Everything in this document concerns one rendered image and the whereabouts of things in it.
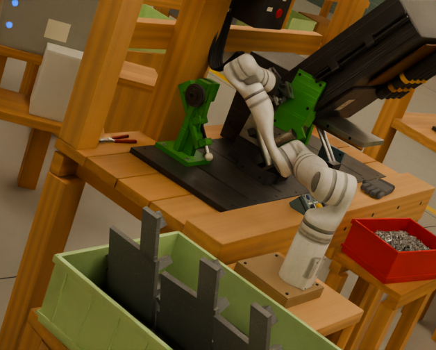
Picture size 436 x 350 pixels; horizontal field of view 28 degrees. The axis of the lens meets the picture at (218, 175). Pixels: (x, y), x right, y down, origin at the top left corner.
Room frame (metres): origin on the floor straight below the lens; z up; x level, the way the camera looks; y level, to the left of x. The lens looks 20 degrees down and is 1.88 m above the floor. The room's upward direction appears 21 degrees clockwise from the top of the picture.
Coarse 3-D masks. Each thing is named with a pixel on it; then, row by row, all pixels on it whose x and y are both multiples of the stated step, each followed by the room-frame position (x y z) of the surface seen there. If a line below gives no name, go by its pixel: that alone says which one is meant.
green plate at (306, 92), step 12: (300, 72) 2.92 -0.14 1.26; (300, 84) 2.90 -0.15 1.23; (312, 84) 2.88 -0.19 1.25; (324, 84) 2.86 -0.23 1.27; (300, 96) 2.88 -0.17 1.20; (312, 96) 2.86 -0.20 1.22; (288, 108) 2.87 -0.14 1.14; (300, 108) 2.86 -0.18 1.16; (312, 108) 2.85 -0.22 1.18; (276, 120) 2.87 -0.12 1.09; (288, 120) 2.85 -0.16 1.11; (300, 120) 2.84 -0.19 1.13; (312, 120) 2.90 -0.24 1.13
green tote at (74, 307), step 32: (64, 256) 1.69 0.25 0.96; (96, 256) 1.78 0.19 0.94; (160, 256) 1.98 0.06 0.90; (192, 256) 1.97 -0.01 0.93; (64, 288) 1.65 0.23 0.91; (96, 288) 1.60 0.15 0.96; (192, 288) 1.96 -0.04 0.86; (224, 288) 1.91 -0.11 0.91; (256, 288) 1.87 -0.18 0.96; (64, 320) 1.64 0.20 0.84; (96, 320) 1.59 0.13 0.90; (128, 320) 1.54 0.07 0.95; (288, 320) 1.80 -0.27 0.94
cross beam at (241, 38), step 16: (144, 32) 2.75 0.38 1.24; (160, 32) 2.82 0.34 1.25; (240, 32) 3.20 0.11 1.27; (256, 32) 3.29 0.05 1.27; (272, 32) 3.39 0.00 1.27; (288, 32) 3.51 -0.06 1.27; (304, 32) 3.64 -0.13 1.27; (144, 48) 2.77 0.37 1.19; (160, 48) 2.84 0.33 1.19; (224, 48) 3.15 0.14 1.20; (240, 48) 3.24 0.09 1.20; (256, 48) 3.33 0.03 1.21; (272, 48) 3.42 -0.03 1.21; (288, 48) 3.52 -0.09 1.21; (304, 48) 3.63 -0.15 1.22
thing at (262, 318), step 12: (252, 312) 1.45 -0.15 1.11; (264, 312) 1.43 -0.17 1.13; (216, 324) 1.55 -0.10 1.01; (228, 324) 1.53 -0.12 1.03; (252, 324) 1.46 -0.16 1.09; (264, 324) 1.44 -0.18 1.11; (216, 336) 1.56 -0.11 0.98; (228, 336) 1.53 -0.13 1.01; (240, 336) 1.51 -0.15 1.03; (252, 336) 1.47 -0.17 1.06; (264, 336) 1.45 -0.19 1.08; (216, 348) 1.58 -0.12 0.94; (228, 348) 1.54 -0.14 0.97; (240, 348) 1.51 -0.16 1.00; (252, 348) 1.49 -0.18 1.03; (264, 348) 1.46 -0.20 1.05
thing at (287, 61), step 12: (264, 60) 3.05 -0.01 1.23; (276, 60) 3.07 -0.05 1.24; (288, 60) 3.15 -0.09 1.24; (300, 60) 3.22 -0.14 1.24; (240, 96) 3.07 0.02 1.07; (240, 108) 3.06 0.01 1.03; (276, 108) 3.00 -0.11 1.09; (228, 120) 3.07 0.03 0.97; (240, 120) 3.05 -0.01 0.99; (228, 132) 3.07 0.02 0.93
